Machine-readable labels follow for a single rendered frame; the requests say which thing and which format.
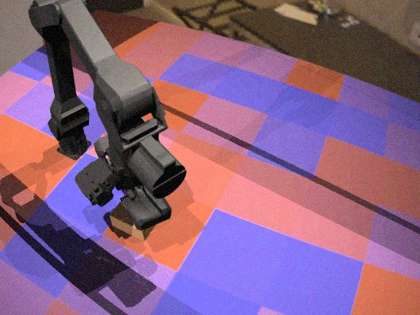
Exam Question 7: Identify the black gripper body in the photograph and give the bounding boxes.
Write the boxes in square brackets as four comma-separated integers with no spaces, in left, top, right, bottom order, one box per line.
[94,135,171,231]

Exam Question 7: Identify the tan square block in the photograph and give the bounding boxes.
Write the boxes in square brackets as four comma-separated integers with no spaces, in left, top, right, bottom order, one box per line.
[110,201,155,241]

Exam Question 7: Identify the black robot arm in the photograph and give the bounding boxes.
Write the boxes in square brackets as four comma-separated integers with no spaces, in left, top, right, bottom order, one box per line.
[28,0,187,206]

